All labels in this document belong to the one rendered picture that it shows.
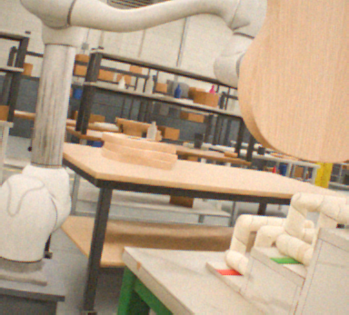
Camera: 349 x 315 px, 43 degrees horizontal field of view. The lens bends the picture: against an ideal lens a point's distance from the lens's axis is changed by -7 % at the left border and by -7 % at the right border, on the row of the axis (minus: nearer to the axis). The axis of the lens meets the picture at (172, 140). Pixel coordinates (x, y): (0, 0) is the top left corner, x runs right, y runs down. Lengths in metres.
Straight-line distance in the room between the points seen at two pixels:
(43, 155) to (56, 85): 0.21
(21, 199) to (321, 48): 0.82
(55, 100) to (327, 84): 0.82
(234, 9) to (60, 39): 0.53
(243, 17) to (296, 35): 0.36
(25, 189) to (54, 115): 0.28
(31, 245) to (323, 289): 0.83
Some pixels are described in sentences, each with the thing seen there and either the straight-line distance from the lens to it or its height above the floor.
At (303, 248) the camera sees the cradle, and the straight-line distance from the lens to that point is 0.76.
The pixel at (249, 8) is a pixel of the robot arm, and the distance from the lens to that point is 1.24.
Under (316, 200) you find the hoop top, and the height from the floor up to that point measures 1.12.
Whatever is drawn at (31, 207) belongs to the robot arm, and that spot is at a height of 0.91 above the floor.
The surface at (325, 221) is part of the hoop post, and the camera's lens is 0.73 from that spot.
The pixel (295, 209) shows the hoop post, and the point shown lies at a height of 1.10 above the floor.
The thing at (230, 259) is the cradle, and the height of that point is 0.97.
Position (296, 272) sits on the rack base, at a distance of 0.72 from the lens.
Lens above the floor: 1.22
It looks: 3 degrees down
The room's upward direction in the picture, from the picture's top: 11 degrees clockwise
